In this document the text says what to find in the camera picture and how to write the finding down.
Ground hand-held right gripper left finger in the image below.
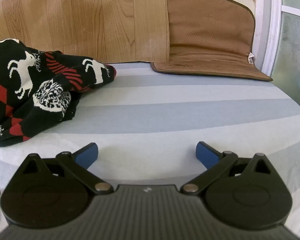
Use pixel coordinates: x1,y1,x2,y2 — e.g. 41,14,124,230
20,142,114,195

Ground white door frame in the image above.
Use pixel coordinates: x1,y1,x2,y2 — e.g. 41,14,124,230
255,0,283,76

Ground frosted glass door panel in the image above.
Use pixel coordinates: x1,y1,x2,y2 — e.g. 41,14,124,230
270,0,300,93

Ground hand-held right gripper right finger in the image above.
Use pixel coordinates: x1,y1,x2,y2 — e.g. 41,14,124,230
181,141,274,195

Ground wood pattern vinyl sheet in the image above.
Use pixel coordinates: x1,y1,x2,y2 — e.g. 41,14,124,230
0,0,171,63

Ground blue white striped bed sheet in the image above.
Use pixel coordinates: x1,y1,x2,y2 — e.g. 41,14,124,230
0,61,300,230

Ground black red white patterned sweater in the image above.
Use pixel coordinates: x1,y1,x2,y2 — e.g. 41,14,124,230
0,38,117,148

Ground brown perforated cushion mat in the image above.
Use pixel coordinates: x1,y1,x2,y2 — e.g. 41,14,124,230
150,0,273,82

